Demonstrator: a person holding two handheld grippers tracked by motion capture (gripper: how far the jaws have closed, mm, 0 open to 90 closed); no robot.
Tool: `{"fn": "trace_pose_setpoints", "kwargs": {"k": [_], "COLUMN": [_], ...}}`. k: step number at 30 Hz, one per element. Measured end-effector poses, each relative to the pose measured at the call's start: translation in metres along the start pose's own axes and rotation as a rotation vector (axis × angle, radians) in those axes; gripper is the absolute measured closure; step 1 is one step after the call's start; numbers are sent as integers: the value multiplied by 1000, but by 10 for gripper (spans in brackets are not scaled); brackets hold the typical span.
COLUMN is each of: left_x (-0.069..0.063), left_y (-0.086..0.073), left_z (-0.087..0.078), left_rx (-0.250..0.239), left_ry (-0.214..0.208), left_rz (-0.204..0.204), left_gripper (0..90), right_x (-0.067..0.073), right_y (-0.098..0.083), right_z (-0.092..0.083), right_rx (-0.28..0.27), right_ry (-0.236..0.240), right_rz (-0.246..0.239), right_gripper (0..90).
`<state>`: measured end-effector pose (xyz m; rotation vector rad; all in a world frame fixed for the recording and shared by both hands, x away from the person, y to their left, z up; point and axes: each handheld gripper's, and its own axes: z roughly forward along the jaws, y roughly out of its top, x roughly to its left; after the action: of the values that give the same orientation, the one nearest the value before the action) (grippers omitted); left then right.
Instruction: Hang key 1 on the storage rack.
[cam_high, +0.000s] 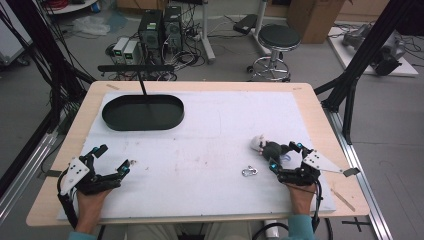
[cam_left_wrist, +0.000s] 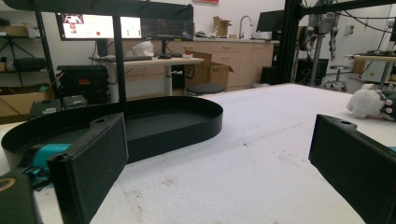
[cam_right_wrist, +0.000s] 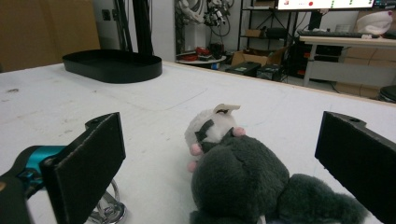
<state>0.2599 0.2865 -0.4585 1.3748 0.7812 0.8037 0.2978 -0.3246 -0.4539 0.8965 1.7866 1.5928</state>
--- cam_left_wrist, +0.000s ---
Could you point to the black storage shelf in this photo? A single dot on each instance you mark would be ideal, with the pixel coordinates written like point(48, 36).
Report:
point(21, 63)

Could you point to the lit computer monitor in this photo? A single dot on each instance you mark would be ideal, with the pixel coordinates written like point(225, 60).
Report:
point(93, 26)

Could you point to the flat cardboard box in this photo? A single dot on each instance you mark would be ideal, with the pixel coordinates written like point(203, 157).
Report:
point(21, 102)

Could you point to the wooden side table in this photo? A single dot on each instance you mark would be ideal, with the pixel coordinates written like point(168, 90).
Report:
point(373, 59)

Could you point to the white foam table mat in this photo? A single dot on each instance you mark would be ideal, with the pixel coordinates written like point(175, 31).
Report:
point(236, 155)

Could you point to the black monitor on counter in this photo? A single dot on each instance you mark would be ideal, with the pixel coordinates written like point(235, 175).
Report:
point(270, 21)

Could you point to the dark computer monitor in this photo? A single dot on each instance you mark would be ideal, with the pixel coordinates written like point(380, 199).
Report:
point(168, 28)

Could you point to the black metal frame post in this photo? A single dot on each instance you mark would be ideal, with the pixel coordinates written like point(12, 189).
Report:
point(289, 40)

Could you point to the grey robot on stand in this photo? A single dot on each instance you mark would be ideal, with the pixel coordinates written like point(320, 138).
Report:
point(322, 28)

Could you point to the small open cardboard box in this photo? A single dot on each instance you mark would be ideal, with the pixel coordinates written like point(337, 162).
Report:
point(221, 26)

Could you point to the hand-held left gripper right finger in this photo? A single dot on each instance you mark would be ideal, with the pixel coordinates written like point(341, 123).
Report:
point(351, 161)

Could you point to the metal faucet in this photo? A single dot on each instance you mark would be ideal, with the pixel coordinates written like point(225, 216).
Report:
point(244, 26)

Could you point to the white standing desk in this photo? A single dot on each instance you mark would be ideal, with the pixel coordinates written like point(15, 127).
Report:
point(162, 62)

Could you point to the black oval tray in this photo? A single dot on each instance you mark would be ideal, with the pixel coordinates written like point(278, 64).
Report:
point(174, 124)

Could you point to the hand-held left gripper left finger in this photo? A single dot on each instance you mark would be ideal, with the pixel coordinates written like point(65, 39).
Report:
point(90, 168)

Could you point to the black hard case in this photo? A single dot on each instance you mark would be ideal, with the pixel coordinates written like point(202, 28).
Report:
point(82, 82)

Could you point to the black metal stand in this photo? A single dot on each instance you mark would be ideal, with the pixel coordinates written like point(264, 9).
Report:
point(119, 59)

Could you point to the metal swivel stool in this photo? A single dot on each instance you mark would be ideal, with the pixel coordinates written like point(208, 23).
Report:
point(337, 77)

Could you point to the white plush toy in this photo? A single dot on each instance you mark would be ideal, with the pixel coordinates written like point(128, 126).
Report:
point(364, 102)

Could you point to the black electronic box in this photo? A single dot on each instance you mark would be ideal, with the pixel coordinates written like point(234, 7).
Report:
point(45, 108)
point(74, 101)

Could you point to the large open cardboard box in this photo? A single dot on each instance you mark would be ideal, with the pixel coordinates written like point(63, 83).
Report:
point(208, 71)

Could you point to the black keyboard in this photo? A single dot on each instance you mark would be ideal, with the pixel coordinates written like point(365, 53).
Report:
point(130, 58)

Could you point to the wooden cabinet counter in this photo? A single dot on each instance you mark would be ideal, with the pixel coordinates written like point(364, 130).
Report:
point(246, 59)

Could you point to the grey plush toy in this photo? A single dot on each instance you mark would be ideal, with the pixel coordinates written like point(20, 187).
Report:
point(390, 105)

